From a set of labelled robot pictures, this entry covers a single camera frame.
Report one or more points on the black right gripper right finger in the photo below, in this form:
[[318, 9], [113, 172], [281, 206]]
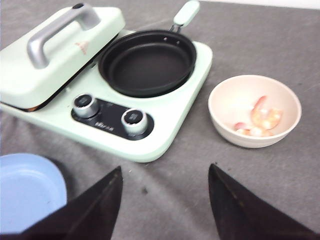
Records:
[[241, 215]]

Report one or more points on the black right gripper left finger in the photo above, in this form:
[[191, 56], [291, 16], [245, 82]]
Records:
[[90, 216]]

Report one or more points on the beige ribbed bowl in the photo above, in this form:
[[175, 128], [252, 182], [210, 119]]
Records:
[[232, 100]]

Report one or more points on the breakfast maker lid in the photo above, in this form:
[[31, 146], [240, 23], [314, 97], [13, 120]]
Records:
[[38, 64]]

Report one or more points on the pale shrimp piece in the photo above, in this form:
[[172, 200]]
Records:
[[250, 130]]

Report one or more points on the mint green breakfast maker base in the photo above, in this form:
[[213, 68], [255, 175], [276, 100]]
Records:
[[104, 130]]

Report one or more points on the pink shrimp piece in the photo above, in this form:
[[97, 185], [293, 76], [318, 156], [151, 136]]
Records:
[[265, 119]]

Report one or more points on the blue plastic plate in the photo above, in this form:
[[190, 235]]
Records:
[[31, 188]]

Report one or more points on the silver right control knob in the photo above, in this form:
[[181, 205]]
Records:
[[134, 121]]

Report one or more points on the silver control knob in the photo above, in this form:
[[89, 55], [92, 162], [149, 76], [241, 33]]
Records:
[[85, 105], [134, 121]]

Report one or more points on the silver left control knob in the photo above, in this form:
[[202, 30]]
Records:
[[85, 105]]

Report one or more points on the black frying pan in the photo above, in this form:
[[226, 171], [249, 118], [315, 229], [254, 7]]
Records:
[[151, 63]]

